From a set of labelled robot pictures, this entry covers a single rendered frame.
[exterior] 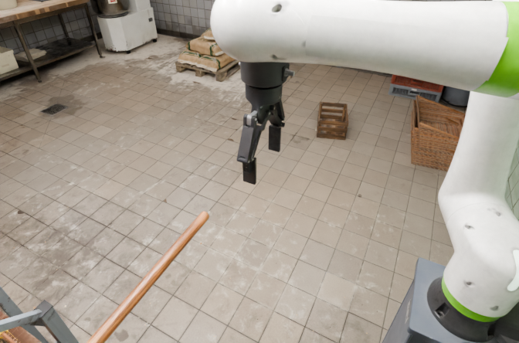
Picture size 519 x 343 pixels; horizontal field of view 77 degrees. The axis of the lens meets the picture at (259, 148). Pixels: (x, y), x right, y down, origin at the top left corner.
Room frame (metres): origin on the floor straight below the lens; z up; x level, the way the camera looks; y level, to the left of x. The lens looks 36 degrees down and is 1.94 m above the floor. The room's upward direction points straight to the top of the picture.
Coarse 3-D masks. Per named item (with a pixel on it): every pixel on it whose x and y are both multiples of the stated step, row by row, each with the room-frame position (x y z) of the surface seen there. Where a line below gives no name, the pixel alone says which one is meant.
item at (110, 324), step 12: (204, 216) 0.66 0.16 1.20; (192, 228) 0.61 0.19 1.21; (180, 240) 0.57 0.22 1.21; (168, 252) 0.53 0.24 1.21; (180, 252) 0.55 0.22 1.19; (156, 264) 0.49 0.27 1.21; (168, 264) 0.50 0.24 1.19; (156, 276) 0.47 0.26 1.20; (144, 288) 0.43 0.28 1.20; (132, 300) 0.40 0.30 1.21; (120, 312) 0.37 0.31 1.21; (108, 324) 0.34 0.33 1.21; (96, 336) 0.32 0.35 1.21; (108, 336) 0.33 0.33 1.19
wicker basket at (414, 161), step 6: (420, 150) 2.37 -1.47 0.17; (414, 156) 2.38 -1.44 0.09; (420, 156) 2.36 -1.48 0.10; (426, 156) 2.35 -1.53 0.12; (414, 162) 2.37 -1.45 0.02; (420, 162) 2.36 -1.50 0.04; (426, 162) 2.39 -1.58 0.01; (444, 162) 2.29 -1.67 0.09; (438, 168) 2.30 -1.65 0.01; (444, 168) 2.28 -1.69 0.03
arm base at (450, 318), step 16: (432, 288) 0.42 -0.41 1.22; (432, 304) 0.38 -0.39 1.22; (448, 304) 0.37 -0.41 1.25; (448, 320) 0.35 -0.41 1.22; (464, 320) 0.33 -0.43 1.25; (496, 320) 0.33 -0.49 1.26; (512, 320) 0.33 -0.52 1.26; (464, 336) 0.32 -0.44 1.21; (480, 336) 0.31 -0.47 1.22; (496, 336) 0.32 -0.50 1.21; (512, 336) 0.31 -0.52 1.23
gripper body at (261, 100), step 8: (248, 88) 0.58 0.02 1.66; (256, 88) 0.57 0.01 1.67; (264, 88) 0.57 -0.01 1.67; (272, 88) 0.57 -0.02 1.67; (280, 88) 0.58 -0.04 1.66; (248, 96) 0.58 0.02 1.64; (256, 96) 0.57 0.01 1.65; (264, 96) 0.56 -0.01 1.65; (272, 96) 0.57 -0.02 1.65; (280, 96) 0.59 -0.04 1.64; (256, 104) 0.57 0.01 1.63; (264, 104) 0.56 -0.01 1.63; (272, 104) 0.61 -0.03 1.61; (264, 112) 0.58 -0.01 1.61
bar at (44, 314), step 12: (0, 288) 0.74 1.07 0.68; (0, 300) 0.71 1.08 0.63; (12, 312) 0.72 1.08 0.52; (36, 312) 0.49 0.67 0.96; (48, 312) 0.50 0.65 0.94; (0, 324) 0.42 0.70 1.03; (12, 324) 0.44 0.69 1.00; (24, 324) 0.72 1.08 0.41; (36, 324) 0.48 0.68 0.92; (48, 324) 0.49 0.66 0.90; (60, 324) 0.51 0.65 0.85; (36, 336) 0.72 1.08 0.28; (60, 336) 0.49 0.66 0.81; (72, 336) 0.51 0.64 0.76
